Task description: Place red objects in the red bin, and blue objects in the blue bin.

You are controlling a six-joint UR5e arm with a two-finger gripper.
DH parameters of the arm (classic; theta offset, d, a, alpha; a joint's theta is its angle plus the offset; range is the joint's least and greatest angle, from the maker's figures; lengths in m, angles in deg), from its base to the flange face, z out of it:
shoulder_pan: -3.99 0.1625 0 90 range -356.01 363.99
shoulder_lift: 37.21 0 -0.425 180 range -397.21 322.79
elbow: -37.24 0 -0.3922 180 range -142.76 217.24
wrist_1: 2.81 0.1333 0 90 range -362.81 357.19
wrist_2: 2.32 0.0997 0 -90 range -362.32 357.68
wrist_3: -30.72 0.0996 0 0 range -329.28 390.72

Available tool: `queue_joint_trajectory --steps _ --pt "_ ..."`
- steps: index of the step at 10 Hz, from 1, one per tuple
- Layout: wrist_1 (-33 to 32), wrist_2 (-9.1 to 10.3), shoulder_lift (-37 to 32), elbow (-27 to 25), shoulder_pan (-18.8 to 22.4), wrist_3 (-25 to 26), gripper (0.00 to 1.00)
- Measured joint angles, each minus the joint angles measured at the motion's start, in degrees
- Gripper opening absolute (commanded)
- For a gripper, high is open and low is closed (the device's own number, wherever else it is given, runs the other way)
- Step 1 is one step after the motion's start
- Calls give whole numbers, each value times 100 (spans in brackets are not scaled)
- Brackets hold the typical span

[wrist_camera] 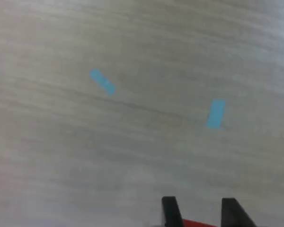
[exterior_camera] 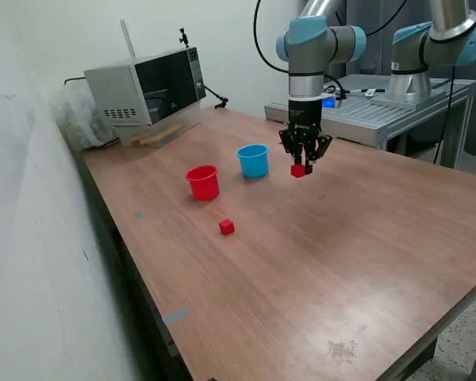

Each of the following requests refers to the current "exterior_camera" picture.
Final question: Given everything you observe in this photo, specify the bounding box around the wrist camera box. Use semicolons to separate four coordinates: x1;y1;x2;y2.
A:
321;93;347;110

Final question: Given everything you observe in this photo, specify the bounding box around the wooden stick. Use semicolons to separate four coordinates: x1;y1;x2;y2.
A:
139;130;175;146
130;123;182;143

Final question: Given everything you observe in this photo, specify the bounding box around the long blue tape strip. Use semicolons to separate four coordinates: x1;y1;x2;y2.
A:
161;305;190;326

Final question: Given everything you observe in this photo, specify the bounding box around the dark table frame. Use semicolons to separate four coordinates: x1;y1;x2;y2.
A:
73;148;215;381

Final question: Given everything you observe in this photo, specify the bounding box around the thin white rod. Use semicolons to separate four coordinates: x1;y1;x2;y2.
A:
120;18;137;60

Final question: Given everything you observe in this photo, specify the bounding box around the red plastic cup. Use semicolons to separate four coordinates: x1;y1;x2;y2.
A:
184;164;221;202

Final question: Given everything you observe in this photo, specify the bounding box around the silver microwave oven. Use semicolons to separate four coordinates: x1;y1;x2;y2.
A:
83;46;208;129

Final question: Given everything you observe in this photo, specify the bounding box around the translucent plastic bag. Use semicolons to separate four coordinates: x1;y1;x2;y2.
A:
49;85;122;152

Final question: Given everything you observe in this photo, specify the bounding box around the blue plastic cup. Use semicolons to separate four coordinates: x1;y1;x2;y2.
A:
236;144;271;179

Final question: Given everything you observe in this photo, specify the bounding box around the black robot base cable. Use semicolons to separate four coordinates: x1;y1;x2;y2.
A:
427;63;456;164

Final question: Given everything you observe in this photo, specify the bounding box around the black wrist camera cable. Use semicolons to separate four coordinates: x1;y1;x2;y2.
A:
252;0;409;100

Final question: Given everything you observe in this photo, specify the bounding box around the aluminium robot mounting table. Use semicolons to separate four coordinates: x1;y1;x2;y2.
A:
264;74;476;171

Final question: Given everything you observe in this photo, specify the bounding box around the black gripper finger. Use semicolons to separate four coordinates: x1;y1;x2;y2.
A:
303;133;334;175
278;127;305;166

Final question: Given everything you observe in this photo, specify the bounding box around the clear plastic container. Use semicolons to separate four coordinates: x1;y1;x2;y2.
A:
113;101;204;149

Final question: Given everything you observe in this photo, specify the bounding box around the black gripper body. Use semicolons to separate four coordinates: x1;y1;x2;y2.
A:
287;97;323;138

